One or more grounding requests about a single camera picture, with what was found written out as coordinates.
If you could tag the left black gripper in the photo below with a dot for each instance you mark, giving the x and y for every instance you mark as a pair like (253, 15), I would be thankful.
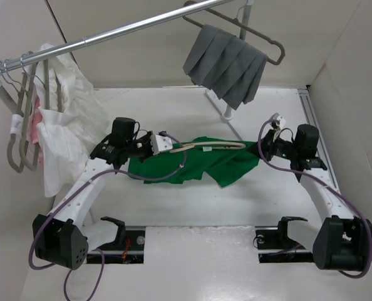
(146, 138)

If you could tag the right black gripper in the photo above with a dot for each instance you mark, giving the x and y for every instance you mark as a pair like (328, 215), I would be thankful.
(268, 143)

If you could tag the beige plastic hanger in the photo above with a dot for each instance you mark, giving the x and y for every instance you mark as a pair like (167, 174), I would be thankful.
(213, 145)

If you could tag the green t shirt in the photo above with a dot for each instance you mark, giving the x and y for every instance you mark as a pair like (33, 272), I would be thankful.
(225, 167)

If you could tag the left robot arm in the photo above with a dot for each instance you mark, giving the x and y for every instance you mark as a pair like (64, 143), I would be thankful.
(61, 237)

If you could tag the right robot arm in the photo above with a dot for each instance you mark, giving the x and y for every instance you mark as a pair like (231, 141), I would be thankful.
(344, 240)

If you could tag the white garment on hanger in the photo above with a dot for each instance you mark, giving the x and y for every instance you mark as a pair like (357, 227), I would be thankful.
(73, 125)

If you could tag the pink garment on hanger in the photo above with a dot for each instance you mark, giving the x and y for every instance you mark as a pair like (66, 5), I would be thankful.
(35, 119)

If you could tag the grey hanger far left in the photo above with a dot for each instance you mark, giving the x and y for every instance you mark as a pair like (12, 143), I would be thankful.
(15, 138)

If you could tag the grey plastic hanger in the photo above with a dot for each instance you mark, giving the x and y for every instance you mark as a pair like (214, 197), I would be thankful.
(274, 50)

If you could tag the grey pleated cloth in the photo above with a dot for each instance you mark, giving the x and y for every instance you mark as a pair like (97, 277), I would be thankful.
(225, 64)

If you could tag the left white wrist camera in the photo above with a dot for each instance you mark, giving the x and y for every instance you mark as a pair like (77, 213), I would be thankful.
(160, 144)

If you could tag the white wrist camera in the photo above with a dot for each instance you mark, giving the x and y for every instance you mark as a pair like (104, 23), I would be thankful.
(278, 122)
(160, 144)

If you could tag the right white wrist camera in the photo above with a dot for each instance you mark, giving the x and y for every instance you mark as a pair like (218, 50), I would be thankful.
(278, 122)

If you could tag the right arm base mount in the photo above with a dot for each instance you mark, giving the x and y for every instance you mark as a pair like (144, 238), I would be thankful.
(274, 245)

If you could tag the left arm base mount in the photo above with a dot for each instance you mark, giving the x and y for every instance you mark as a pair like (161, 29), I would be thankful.
(112, 242)

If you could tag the silver clothes rack rail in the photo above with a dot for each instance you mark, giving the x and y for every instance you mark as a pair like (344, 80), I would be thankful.
(105, 36)

